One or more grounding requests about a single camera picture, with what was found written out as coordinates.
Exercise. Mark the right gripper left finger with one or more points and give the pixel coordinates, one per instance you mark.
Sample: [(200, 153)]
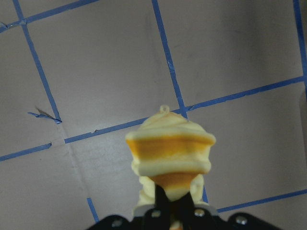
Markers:
[(158, 217)]

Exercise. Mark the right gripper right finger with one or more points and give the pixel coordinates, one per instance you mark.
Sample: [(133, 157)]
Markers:
[(196, 216)]

